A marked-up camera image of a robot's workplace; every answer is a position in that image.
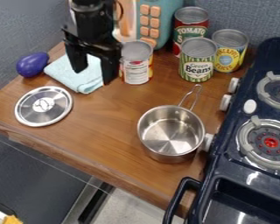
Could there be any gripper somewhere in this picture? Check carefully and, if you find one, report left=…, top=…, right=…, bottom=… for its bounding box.
left=60, top=5, right=124, bottom=86

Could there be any white and red can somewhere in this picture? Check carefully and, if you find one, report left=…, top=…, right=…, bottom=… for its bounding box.
left=118, top=39, right=155, bottom=86

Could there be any red tomato can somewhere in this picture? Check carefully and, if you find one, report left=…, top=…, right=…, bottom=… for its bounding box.
left=171, top=6, right=211, bottom=58

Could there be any green striped can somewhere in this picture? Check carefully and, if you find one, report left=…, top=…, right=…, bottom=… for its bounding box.
left=178, top=37, right=219, bottom=83

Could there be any yellow can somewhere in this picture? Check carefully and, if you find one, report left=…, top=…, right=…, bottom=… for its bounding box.
left=210, top=28, right=250, bottom=74

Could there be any light blue cloth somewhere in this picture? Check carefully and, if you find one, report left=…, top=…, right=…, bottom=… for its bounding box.
left=43, top=53, right=105, bottom=95

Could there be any purple toy eggplant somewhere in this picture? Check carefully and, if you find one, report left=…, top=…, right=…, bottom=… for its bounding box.
left=15, top=52, right=52, bottom=79

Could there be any silver lid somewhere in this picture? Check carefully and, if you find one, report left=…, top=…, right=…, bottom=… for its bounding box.
left=13, top=85, right=75, bottom=128

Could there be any toy microwave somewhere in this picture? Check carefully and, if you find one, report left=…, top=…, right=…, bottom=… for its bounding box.
left=111, top=0, right=186, bottom=51

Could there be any silver pot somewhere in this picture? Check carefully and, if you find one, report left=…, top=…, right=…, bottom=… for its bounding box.
left=136, top=83, right=207, bottom=165

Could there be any toy stove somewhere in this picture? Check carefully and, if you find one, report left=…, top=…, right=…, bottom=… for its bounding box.
left=162, top=36, right=280, bottom=224

